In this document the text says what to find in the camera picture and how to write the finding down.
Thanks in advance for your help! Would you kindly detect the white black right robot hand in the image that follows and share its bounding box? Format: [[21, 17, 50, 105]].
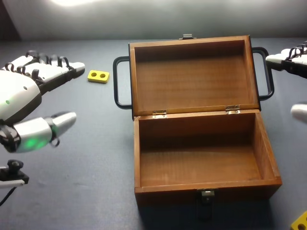
[[265, 41, 307, 125]]

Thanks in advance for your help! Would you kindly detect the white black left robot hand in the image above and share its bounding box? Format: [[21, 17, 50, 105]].
[[0, 50, 86, 154]]

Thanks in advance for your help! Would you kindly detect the brown wooden box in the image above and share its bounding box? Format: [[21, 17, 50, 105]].
[[133, 109, 283, 221]]

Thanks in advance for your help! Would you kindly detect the yellow block with two holes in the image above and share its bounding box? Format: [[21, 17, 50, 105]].
[[87, 69, 110, 84]]

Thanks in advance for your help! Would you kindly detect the grey table cloth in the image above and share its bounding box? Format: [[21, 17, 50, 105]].
[[0, 38, 307, 230]]

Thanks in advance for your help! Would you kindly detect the yellow block with black dots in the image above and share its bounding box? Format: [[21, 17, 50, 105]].
[[290, 210, 307, 230]]

